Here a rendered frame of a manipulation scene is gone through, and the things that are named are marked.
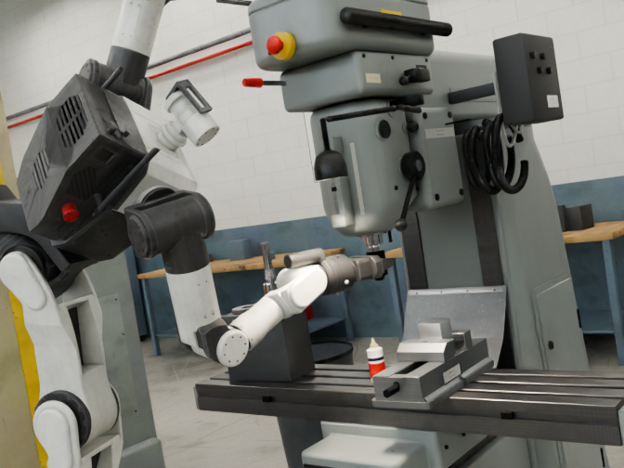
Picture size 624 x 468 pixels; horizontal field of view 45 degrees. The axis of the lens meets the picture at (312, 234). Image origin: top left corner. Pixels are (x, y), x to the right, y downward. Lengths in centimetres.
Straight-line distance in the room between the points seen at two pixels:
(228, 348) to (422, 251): 86
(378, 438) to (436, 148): 73
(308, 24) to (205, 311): 65
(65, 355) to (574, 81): 491
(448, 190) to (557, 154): 418
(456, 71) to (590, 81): 395
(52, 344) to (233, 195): 638
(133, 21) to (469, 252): 108
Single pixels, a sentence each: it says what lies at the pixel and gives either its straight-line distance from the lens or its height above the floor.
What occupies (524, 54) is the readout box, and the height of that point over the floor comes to 167.
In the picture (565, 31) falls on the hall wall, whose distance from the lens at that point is 613.
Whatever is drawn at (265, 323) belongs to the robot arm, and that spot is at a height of 117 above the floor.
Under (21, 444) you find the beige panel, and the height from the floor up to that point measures 65.
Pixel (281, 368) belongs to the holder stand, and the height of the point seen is 98.
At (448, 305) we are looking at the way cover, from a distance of 220.
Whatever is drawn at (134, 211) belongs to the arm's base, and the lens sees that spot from 147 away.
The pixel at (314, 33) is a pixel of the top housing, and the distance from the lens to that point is 168.
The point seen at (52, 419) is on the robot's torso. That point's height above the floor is 103.
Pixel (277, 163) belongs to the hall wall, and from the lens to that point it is 761.
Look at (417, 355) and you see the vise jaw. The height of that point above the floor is 102.
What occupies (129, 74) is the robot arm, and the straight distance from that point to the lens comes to 178.
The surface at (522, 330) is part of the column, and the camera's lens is 217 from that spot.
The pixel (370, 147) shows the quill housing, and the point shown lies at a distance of 176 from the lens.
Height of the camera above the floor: 143
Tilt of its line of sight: 3 degrees down
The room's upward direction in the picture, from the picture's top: 9 degrees counter-clockwise
